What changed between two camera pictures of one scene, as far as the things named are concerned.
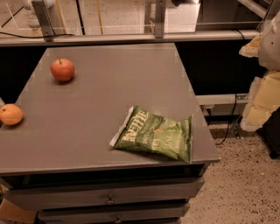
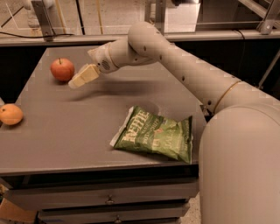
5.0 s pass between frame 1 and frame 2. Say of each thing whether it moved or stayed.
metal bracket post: stayed
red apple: stayed
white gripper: moved
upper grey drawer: stayed
